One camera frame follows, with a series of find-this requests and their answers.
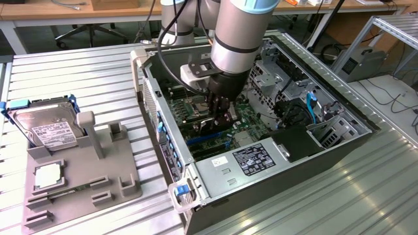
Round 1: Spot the silver CPU chip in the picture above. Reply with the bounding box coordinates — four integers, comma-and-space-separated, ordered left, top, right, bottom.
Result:
33, 164, 64, 189

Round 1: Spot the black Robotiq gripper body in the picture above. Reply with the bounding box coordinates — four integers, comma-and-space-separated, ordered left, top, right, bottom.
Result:
207, 69, 250, 101

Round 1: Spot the hard disk in blue caddy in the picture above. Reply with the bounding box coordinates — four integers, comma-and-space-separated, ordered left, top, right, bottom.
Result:
0, 94, 87, 151

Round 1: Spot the grey computer tower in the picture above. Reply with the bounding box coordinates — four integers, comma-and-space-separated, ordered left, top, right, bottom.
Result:
331, 48, 390, 83

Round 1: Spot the blue SATA wire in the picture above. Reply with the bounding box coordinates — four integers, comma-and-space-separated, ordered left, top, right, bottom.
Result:
306, 92, 319, 125

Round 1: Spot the black RAM stick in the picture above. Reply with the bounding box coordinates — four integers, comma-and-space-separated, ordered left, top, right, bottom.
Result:
184, 114, 212, 127

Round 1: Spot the blue expansion slot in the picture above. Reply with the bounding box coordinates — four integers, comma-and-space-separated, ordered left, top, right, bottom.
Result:
186, 131, 223, 145

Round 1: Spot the silver chipset heatsink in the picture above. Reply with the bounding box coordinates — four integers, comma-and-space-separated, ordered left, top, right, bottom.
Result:
234, 132, 254, 145

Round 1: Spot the green RAM stick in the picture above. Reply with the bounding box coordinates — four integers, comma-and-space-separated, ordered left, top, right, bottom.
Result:
47, 183, 92, 196

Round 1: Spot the black expansion slot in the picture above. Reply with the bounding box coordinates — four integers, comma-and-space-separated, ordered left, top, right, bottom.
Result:
188, 142, 228, 153
192, 146, 231, 160

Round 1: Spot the open black PC case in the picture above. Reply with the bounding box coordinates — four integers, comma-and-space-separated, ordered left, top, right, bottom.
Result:
130, 31, 382, 235

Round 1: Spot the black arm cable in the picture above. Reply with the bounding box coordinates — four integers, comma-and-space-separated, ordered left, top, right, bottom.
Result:
139, 0, 210, 95

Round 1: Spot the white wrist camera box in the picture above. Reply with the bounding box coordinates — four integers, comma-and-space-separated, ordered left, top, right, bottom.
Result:
179, 61, 223, 87

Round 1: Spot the long wooden desk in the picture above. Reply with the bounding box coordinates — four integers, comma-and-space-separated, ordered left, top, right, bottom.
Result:
0, 0, 413, 27

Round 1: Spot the green motherboard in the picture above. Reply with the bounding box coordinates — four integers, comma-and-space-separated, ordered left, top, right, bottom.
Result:
164, 83, 278, 162

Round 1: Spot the grey parts rack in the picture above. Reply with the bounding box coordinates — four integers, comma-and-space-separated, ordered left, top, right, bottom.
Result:
21, 111, 144, 231

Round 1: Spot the silver power supply unit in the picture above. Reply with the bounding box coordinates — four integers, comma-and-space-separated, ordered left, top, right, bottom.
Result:
194, 137, 291, 199

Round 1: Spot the metal disk bay cage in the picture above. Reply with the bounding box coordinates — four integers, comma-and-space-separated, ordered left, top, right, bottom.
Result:
250, 60, 314, 116

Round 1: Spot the black wire bundle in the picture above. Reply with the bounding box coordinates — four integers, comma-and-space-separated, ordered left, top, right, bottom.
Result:
274, 97, 311, 129

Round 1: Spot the black office chair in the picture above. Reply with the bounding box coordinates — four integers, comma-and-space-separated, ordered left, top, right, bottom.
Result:
53, 22, 128, 48

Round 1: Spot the graphics card with metal bracket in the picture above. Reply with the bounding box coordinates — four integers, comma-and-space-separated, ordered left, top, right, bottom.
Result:
191, 104, 240, 141

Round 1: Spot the aluminium frame rack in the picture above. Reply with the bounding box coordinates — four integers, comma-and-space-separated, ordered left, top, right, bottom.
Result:
331, 13, 418, 76

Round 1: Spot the black plastic shroud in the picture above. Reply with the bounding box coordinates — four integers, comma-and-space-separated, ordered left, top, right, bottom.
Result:
270, 124, 327, 164

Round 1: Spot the CPU socket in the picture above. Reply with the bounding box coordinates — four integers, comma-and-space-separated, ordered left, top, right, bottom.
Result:
186, 94, 210, 116

